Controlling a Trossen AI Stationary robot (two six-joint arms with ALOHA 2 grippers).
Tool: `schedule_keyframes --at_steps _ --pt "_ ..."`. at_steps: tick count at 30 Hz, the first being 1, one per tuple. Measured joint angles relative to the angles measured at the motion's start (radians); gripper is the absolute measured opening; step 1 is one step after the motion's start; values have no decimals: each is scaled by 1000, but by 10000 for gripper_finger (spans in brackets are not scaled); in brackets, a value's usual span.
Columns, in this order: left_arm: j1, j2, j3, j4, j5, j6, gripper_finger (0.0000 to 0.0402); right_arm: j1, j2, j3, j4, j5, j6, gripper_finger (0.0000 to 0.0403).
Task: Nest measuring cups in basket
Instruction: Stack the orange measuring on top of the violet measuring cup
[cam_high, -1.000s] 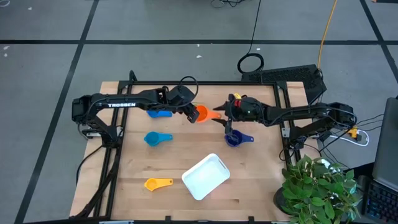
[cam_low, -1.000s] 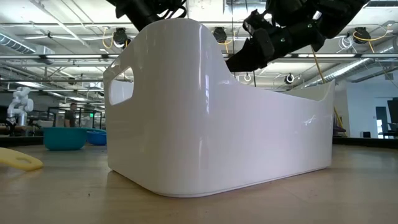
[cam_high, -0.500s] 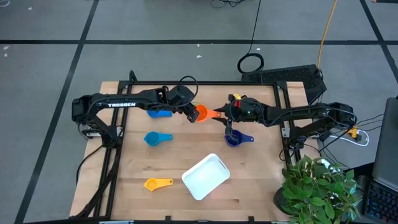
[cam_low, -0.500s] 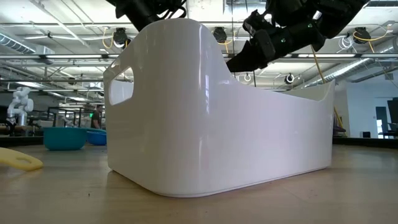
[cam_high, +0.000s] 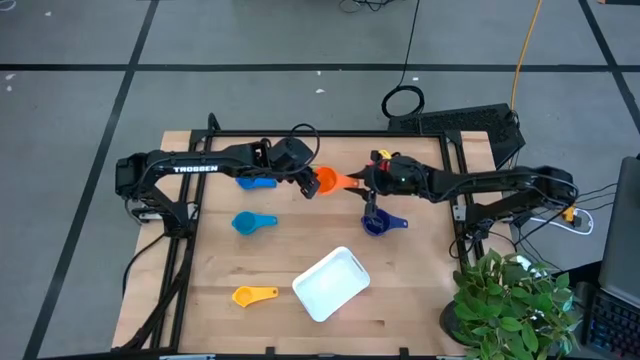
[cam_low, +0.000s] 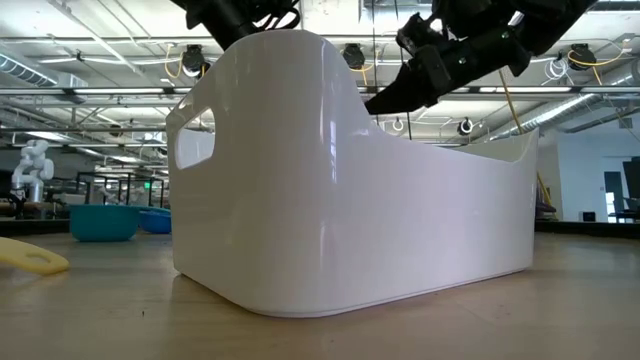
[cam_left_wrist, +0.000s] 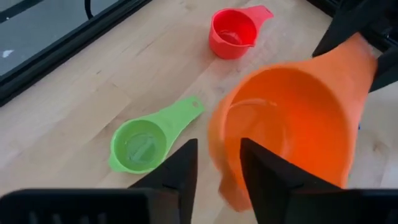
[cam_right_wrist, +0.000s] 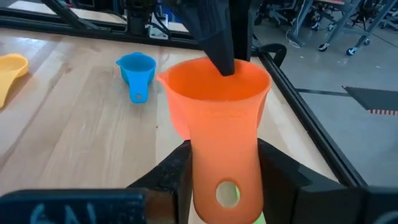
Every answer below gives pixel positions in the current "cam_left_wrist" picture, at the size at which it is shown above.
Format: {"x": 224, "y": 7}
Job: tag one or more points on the white floor scrap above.
{"x": 7, "y": 53}

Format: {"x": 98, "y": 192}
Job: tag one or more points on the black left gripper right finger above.
{"x": 267, "y": 180}

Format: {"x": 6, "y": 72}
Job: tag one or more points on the colourful measuring cups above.
{"x": 140, "y": 146}

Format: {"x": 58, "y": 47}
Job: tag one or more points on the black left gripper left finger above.
{"x": 177, "y": 174}

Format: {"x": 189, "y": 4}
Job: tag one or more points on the orange plastic measuring cup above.
{"x": 311, "y": 118}

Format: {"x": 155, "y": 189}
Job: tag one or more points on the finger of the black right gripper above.
{"x": 387, "y": 68}
{"x": 348, "y": 21}

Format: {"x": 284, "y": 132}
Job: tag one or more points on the black aluminium table frame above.
{"x": 62, "y": 49}

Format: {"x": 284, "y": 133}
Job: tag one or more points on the red plastic measuring cup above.
{"x": 233, "y": 34}

